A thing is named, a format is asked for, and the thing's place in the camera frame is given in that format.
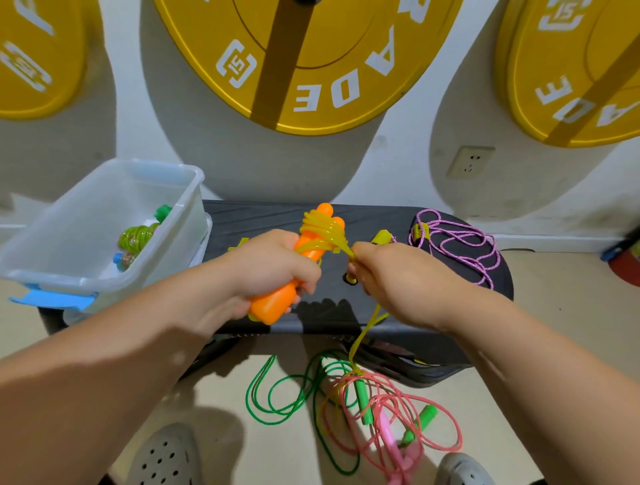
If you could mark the white wall socket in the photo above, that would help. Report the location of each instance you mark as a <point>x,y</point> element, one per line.
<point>471,163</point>

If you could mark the large yellow weight plate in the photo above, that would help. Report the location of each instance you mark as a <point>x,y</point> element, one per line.
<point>340,70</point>

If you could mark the clear plastic storage bin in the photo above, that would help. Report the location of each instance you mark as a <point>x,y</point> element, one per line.
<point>80,225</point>

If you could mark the black aerobic step platform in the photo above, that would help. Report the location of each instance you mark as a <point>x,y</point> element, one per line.
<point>260,215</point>

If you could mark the person's left grey shoe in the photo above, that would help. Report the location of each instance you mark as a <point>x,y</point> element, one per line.
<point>165,458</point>

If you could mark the red fire extinguisher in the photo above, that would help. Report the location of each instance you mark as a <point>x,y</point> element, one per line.
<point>625,262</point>

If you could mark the person's left forearm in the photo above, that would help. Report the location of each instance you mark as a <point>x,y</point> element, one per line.
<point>100,385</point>

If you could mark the person's right forearm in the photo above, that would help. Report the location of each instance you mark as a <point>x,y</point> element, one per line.
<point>560,395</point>

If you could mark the blue plastic piece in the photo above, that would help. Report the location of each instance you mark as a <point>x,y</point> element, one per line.
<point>52,299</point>

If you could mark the person's left hand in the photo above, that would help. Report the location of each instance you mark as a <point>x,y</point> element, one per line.
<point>265,270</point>

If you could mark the translucent plastic lid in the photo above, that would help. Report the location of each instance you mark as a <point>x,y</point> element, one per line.
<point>204,235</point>

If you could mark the person's right hand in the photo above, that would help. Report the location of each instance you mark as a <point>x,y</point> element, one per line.
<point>410,285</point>

